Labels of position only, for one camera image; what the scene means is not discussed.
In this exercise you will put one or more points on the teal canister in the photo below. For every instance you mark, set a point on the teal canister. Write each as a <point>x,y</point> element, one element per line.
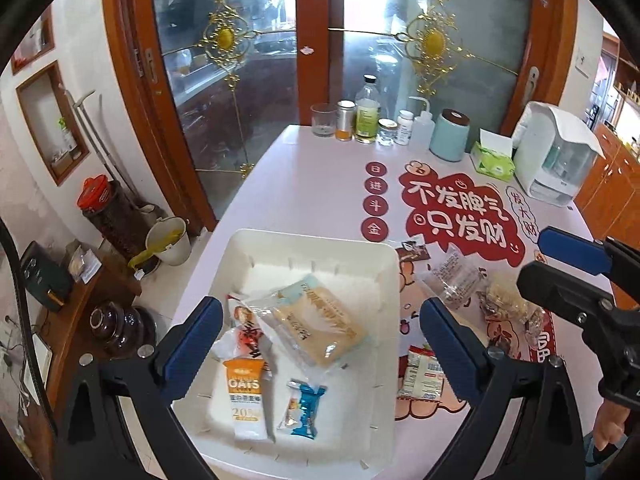
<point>450,137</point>

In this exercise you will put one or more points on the small brown snack packet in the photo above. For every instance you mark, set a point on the small brown snack packet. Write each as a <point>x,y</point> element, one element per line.
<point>414,251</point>

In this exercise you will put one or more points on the small glass jar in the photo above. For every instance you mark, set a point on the small glass jar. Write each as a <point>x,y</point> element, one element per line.
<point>387,133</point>

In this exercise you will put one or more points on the white pill bottle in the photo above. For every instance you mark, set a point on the white pill bottle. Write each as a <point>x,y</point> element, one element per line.
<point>405,129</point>

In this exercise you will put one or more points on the white bucket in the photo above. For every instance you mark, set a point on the white bucket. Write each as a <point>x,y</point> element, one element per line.
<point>172,245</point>

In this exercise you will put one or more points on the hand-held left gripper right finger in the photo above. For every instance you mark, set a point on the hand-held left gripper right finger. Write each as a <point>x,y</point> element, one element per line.
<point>445,345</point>

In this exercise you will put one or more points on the person's right hand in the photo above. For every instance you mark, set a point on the person's right hand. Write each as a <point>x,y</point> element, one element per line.
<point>610,425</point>

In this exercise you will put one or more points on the white orange oat bar packet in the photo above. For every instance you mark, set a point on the white orange oat bar packet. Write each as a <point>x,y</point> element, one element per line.
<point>245,400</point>

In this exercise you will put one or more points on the wooden wall niche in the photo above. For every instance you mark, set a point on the wooden wall niche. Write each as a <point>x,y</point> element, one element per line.
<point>50,120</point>

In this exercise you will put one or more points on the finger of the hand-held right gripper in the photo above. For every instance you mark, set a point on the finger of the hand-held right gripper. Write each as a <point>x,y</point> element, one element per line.
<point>550,287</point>
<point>570,247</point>

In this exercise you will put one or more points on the red white snack packet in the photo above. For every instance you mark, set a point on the red white snack packet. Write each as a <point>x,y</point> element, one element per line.
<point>247,330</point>

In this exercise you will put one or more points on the clear plastic snack packet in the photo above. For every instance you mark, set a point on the clear plastic snack packet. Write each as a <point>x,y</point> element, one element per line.
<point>452,277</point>

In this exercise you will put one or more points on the black electronic device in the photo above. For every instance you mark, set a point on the black electronic device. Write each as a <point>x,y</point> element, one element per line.
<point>45,277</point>

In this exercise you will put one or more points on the red-lidded dark jar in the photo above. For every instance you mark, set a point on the red-lidded dark jar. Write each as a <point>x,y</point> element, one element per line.
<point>110,215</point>

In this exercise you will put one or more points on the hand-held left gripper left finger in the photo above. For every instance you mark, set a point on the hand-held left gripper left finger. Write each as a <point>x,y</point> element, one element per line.
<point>192,342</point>

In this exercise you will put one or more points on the white water dispenser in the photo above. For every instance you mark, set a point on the white water dispenser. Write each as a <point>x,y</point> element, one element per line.
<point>545,155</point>

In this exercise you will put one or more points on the wooden side cabinet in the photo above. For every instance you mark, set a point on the wooden side cabinet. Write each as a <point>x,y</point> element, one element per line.
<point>75,325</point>

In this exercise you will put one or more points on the clear beige cracker packet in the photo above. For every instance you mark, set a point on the clear beige cracker packet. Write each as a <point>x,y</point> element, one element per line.
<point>325,325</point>

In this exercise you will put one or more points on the yellow-green scoop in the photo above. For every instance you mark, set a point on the yellow-green scoop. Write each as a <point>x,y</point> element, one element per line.
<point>147,255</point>

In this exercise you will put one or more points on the dark ceramic pot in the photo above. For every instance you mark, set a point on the dark ceramic pot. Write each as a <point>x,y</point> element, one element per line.
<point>120,332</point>

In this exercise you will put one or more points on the green tissue box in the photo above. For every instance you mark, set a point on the green tissue box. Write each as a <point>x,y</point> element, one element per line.
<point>492,160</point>

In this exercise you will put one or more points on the glass cup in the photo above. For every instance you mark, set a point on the glass cup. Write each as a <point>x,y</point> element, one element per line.
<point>324,121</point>

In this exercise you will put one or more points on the glass bottle green label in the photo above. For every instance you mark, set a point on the glass bottle green label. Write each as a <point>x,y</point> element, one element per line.
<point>367,117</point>

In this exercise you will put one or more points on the blue candy packet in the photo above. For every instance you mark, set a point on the blue candy packet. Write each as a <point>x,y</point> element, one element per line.
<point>305,410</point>

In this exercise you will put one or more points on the white red-edged snack packet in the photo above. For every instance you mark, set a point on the white red-edged snack packet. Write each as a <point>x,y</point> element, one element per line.
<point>422,375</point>

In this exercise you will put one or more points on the wooden glass door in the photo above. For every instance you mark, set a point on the wooden glass door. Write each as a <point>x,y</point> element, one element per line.
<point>465,10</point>
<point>200,110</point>

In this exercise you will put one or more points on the wooden kitchen cabinet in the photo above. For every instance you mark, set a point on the wooden kitchen cabinet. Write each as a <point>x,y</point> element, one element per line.
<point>610,180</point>

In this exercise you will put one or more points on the white squeeze bottle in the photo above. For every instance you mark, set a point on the white squeeze bottle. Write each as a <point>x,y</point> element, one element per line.
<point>422,130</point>

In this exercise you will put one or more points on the crispy noodle snack packet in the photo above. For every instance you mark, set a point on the crispy noodle snack packet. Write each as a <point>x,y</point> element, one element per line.
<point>505,297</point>

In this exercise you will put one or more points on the white plastic tray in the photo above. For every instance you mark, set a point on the white plastic tray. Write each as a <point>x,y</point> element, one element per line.
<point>340,280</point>

